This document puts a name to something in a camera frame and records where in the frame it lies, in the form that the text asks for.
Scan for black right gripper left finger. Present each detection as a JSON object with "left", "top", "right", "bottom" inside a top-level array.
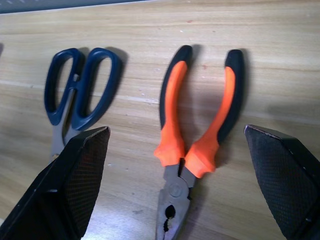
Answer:
[{"left": 0, "top": 126, "right": 111, "bottom": 240}]

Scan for blue handled scissors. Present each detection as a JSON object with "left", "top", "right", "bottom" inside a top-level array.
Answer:
[{"left": 44, "top": 47, "right": 120, "bottom": 160}]

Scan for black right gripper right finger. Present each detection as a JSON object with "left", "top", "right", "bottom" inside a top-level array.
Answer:
[{"left": 243, "top": 124, "right": 320, "bottom": 240}]

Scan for orange and black pliers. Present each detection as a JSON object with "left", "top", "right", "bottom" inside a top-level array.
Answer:
[{"left": 153, "top": 45, "right": 244, "bottom": 240}]

